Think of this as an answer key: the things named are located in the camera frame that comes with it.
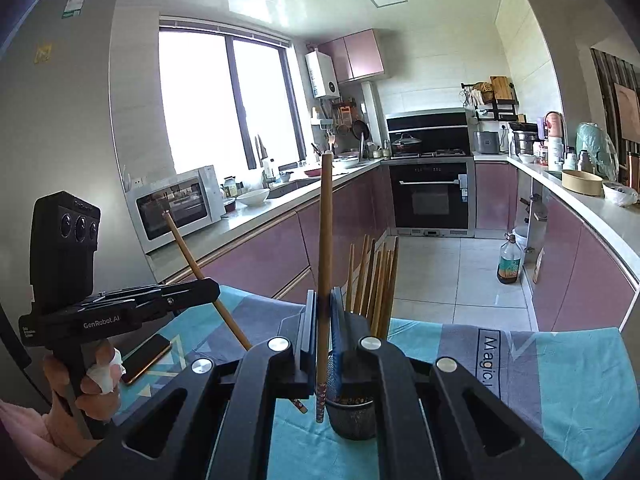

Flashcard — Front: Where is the wooden chopstick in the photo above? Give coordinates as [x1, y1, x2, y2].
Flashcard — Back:
[316, 152, 333, 424]
[370, 248, 387, 336]
[344, 243, 356, 312]
[361, 240, 376, 318]
[352, 234, 371, 314]
[385, 236, 399, 324]
[376, 248, 395, 338]
[162, 210, 309, 415]

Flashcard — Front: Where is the black mesh utensil cup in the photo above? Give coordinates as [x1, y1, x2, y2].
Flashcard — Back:
[326, 399, 376, 441]

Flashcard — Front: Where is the pink sleeve forearm left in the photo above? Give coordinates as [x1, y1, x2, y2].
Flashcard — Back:
[1, 399, 100, 479]

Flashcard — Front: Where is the left hand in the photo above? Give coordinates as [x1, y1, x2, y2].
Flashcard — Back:
[43, 339, 122, 422]

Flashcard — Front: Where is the smartphone with orange edge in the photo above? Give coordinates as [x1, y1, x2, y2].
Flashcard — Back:
[120, 334, 171, 385]

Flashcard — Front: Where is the white microwave oven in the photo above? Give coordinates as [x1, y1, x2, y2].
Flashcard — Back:
[125, 166, 224, 254]

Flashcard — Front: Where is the white bowl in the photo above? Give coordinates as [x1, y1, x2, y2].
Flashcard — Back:
[236, 188, 269, 207]

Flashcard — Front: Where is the blue grey tablecloth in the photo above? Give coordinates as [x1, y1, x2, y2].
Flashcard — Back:
[112, 284, 637, 480]

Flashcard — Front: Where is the oil bottle on floor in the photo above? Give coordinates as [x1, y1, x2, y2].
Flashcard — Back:
[497, 233, 523, 285]

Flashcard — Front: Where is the silver refrigerator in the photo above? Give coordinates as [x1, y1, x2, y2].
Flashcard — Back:
[1, 0, 154, 324]

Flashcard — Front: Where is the white water heater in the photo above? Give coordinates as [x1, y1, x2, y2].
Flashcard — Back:
[305, 50, 340, 99]

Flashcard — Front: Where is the black built-in oven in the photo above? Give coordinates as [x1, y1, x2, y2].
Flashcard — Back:
[386, 107, 476, 237]

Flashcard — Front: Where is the round bamboo steamer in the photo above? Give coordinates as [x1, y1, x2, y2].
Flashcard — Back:
[561, 170, 603, 197]

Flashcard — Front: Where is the pink upper cabinet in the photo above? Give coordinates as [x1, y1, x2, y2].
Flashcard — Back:
[318, 29, 386, 84]

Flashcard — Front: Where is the teal mesh food cover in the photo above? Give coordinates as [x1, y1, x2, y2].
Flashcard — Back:
[576, 122, 620, 182]

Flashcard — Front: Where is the pink thermos kettle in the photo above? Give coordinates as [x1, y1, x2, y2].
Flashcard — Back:
[544, 112, 564, 171]

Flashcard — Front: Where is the black camera box left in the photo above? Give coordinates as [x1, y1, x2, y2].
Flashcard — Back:
[29, 191, 101, 314]

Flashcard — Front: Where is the black wall shelf rack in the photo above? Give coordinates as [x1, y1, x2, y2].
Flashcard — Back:
[460, 76, 518, 122]

